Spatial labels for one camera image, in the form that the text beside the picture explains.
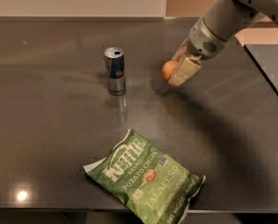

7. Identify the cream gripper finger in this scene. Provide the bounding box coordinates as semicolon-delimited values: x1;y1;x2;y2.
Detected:
172;39;188;61
168;55;202;87

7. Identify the orange fruit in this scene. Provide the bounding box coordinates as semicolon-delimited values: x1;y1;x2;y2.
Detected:
161;61;178;82

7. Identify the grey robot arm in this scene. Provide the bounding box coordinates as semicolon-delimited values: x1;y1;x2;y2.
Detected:
168;0;278;87

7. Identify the silver blue redbull can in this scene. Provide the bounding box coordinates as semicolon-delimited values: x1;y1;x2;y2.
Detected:
104;47;125;95

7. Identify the dark side table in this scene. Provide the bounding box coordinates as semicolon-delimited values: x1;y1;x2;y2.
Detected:
243;44;278;96

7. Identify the green kettle chips bag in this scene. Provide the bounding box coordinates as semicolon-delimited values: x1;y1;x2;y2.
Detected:
84;129;205;224

